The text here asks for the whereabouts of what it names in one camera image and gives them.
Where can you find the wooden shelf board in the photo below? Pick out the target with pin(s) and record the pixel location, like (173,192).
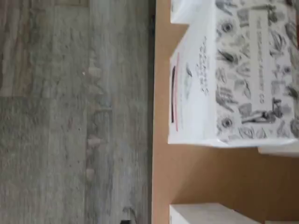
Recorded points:
(198,177)

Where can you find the white box pink strip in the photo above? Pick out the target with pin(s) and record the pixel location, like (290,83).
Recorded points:
(233,81)

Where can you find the white box orange strip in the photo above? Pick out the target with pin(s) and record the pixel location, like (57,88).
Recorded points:
(187,11)

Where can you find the black metal shelf rack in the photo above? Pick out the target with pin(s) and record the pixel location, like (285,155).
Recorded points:
(152,58)

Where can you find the white box green strip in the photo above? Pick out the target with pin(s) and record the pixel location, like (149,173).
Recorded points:
(210,214)

